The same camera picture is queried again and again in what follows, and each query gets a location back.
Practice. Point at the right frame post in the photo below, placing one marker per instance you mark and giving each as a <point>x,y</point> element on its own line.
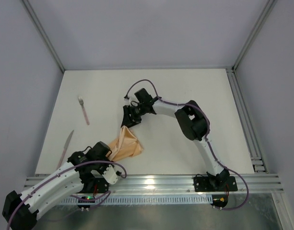
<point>258,25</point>

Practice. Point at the black controller board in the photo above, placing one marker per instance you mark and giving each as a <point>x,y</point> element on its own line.
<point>85,202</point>
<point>219,201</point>

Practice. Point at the frame post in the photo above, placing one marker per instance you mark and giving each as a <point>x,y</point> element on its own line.
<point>40,29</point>
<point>258,25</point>

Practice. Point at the aluminium rail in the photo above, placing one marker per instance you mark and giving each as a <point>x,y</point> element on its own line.
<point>183,184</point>
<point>251,139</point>

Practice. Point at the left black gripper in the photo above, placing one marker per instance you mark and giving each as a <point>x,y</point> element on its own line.
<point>105,150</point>

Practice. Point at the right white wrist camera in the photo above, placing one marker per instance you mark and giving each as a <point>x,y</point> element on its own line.
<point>127,100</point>

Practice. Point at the front aluminium rail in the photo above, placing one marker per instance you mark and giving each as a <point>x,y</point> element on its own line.
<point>183,184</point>

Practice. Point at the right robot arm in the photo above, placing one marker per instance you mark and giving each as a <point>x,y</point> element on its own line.
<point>194,125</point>

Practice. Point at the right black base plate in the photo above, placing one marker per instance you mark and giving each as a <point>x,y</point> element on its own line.
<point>204,183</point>

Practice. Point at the silver fork pink handle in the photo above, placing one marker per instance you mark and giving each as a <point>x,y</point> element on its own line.
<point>81,102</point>

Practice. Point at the right side aluminium rail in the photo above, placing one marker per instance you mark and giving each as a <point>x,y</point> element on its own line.
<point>251,139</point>

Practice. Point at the right black controller board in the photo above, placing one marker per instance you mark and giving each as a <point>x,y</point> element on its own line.
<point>219,201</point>

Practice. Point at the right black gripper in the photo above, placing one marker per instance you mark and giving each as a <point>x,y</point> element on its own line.
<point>131,114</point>

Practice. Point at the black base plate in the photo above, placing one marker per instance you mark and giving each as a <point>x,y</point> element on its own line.
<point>101,184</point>
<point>204,183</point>

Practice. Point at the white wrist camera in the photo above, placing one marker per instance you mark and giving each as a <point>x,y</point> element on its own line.
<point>127,100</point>
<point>109,174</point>

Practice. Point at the left frame post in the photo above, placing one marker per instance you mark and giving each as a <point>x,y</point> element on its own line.
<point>40,29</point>

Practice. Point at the orange cloth napkin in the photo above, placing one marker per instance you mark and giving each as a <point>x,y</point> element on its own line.
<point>124,146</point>

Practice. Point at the left black controller board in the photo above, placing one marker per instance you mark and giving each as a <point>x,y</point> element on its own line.
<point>85,202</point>

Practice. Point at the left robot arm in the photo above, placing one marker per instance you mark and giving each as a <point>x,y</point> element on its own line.
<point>23,210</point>

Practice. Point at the white slotted cable duct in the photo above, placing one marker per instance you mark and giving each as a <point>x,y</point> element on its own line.
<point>144,200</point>

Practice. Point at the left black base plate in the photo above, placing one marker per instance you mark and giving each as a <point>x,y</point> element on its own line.
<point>101,184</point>

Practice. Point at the pink handled utensil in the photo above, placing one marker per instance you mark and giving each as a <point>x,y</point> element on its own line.
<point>65,149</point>

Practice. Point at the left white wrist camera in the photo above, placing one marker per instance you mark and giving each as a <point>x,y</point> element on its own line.
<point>109,174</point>

